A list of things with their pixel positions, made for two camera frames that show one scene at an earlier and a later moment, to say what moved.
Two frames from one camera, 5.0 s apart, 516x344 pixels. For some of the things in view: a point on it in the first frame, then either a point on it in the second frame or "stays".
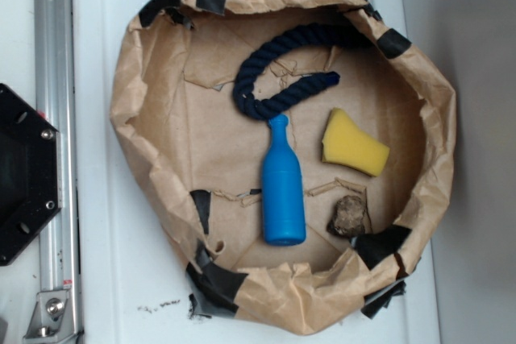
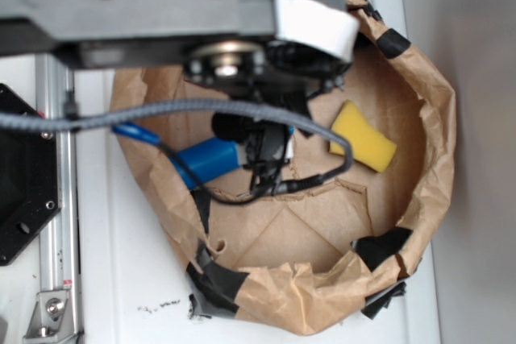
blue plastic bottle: (283, 192) to (202, 161)
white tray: (132, 289) stays
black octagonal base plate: (31, 176) stays
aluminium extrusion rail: (59, 239) stays
